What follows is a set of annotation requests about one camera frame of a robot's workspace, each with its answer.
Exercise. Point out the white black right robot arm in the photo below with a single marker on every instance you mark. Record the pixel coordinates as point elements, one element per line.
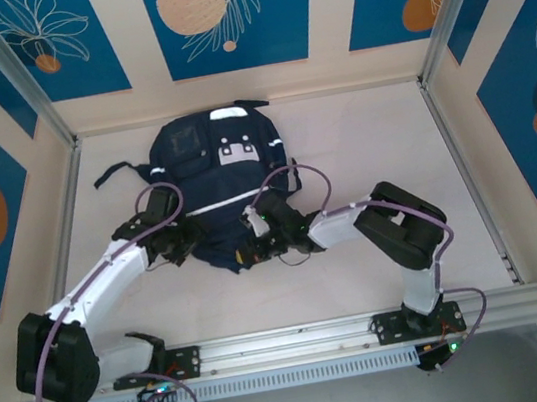
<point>338,226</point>

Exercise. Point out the aluminium side rail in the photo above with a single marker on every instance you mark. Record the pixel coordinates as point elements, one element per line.
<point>466,171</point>
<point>66,226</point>

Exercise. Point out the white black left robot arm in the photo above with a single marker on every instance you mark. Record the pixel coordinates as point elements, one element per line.
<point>103,276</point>

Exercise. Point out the aluminium frame post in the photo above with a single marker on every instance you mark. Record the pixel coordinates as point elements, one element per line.
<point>451,2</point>
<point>12,72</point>

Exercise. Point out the navy blue backpack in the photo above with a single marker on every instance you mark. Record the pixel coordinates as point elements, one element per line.
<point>224,177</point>

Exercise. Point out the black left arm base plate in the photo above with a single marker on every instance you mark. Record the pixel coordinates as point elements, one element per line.
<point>188,359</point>

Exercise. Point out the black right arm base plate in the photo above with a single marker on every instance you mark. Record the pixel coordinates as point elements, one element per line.
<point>386,327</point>

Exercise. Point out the long aluminium base rail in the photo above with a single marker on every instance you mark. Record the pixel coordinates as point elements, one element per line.
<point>294,341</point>

